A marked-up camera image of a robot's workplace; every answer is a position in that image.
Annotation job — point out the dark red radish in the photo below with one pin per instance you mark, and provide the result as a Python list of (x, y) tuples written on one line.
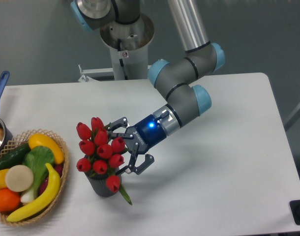
[(59, 170)]

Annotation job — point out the orange fruit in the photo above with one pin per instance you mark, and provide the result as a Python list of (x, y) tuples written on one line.
[(9, 200)]

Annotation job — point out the white metal mounting bracket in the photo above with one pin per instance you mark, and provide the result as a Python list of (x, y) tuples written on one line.
[(101, 74)]

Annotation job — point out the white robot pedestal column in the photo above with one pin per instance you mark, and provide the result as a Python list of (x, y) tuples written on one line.
[(128, 45)]

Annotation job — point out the green cucumber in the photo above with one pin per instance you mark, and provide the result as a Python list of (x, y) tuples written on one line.
[(14, 157)]

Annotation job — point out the yellow banana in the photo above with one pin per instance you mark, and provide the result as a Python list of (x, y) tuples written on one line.
[(40, 202)]

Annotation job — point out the dark grey ribbed vase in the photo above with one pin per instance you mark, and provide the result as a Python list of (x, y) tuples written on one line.
[(102, 176)]

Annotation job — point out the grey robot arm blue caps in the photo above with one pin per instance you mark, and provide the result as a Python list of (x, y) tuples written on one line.
[(184, 101)]

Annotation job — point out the green bok choy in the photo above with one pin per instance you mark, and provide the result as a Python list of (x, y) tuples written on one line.
[(36, 160)]

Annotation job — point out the white frame at right edge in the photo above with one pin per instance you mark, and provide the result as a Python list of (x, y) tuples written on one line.
[(292, 118)]

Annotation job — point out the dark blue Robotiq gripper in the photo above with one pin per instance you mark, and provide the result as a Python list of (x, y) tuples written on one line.
[(147, 133)]

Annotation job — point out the red tulip bouquet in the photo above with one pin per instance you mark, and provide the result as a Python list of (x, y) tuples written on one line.
[(95, 143)]

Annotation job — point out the woven wicker basket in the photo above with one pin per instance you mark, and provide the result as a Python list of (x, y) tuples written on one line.
[(23, 138)]

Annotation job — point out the beige round slice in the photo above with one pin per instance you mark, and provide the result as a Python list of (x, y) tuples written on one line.
[(19, 178)]

